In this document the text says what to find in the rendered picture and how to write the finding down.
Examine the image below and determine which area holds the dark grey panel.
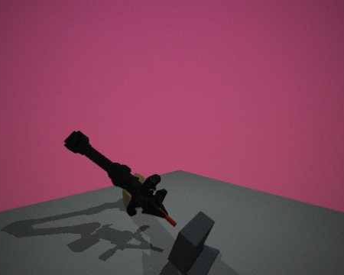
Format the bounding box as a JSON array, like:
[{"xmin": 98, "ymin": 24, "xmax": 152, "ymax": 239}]
[{"xmin": 168, "ymin": 211, "xmax": 219, "ymax": 275}]

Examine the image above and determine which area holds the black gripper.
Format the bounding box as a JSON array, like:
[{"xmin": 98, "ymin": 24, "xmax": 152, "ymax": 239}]
[{"xmin": 126, "ymin": 183, "xmax": 167, "ymax": 218}]

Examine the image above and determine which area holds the dark red peg with white band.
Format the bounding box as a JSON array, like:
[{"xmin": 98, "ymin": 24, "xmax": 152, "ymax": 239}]
[{"xmin": 164, "ymin": 213, "xmax": 177, "ymax": 226}]

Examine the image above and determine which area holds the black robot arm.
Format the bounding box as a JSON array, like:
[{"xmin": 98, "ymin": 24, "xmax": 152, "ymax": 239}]
[{"xmin": 64, "ymin": 131, "xmax": 161, "ymax": 195}]

